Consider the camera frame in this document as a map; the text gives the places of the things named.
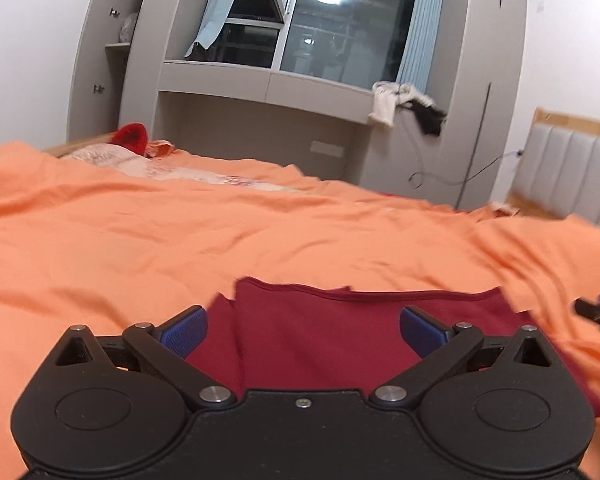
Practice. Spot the open grey wardrobe door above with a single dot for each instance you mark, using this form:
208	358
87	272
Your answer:
99	70

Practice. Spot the window with open sash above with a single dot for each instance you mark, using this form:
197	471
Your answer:
354	42

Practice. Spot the right light blue curtain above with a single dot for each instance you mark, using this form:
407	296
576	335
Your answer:
420	43

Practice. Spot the white garment on ledge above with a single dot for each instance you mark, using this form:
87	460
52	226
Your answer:
388	96

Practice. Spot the glass ornament on shelf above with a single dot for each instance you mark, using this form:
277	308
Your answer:
127	29

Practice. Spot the grey built-in wardrobe unit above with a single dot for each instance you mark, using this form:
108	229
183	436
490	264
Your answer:
235	111

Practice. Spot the bright red plush item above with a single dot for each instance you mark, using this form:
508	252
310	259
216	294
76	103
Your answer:
133	137

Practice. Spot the black garment on ledge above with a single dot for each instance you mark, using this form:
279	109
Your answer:
429	118

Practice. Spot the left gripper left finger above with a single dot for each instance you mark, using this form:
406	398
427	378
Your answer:
162	351

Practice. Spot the left light blue curtain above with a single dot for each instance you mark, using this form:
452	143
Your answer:
213	20

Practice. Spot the orange bed cover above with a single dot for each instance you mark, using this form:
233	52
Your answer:
84	244

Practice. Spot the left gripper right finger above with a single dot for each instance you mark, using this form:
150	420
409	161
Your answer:
444	351

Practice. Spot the dark red knit sweater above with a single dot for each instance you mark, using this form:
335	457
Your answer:
295	337

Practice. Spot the floral patterned pillow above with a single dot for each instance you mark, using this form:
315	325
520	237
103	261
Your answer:
112	156

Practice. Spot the grey padded headboard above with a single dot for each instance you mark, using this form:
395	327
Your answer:
559	170

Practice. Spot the white wall socket plate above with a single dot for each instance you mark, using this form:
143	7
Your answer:
327	149

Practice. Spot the light blue curtain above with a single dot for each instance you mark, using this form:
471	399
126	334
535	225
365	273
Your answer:
420	43
213	20

